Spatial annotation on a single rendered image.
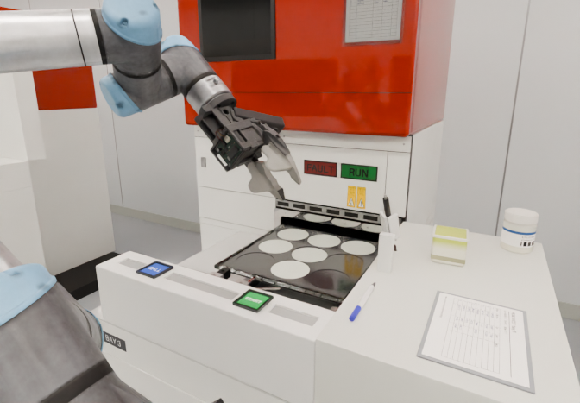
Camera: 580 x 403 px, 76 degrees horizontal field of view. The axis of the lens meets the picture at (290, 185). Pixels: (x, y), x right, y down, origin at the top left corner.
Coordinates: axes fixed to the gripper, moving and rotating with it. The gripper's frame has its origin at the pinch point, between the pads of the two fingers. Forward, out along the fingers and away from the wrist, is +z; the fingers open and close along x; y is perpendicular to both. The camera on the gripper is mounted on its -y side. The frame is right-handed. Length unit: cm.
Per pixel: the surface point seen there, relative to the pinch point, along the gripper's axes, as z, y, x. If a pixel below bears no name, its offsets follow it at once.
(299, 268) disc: 14.3, -14.5, -28.5
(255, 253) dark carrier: 3.8, -15.1, -39.8
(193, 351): 13.0, 18.2, -31.6
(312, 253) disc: 13.8, -24.3, -31.1
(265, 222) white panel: -5, -41, -57
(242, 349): 17.7, 15.9, -19.6
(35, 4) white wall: -374, -155, -267
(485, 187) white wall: 54, -194, -46
